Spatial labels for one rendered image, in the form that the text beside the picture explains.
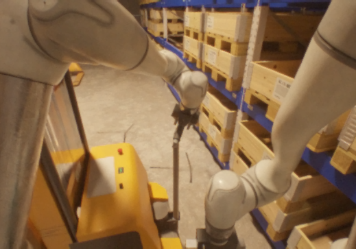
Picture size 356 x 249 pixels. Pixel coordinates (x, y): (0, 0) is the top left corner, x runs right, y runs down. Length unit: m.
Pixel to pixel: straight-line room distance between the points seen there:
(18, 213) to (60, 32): 0.37
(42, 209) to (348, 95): 1.18
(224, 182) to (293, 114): 0.29
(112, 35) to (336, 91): 0.31
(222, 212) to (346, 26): 0.47
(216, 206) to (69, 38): 0.48
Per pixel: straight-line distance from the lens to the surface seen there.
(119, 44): 0.37
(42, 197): 1.15
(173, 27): 6.62
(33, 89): 0.47
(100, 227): 1.26
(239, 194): 0.56
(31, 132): 0.49
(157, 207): 1.85
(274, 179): 0.62
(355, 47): 0.26
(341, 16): 0.27
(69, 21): 0.33
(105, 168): 1.58
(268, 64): 1.92
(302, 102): 0.31
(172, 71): 0.85
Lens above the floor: 1.89
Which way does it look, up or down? 30 degrees down
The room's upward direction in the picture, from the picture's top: straight up
